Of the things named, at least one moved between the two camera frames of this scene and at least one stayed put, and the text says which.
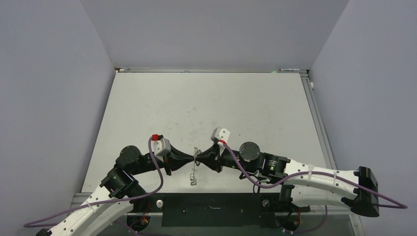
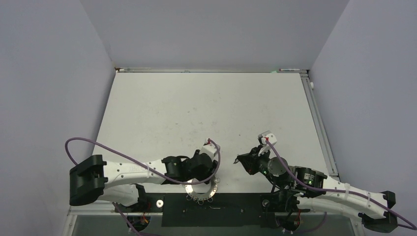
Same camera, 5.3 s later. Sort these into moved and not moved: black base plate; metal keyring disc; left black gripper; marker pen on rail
Moved: metal keyring disc; left black gripper
Not moved: marker pen on rail; black base plate
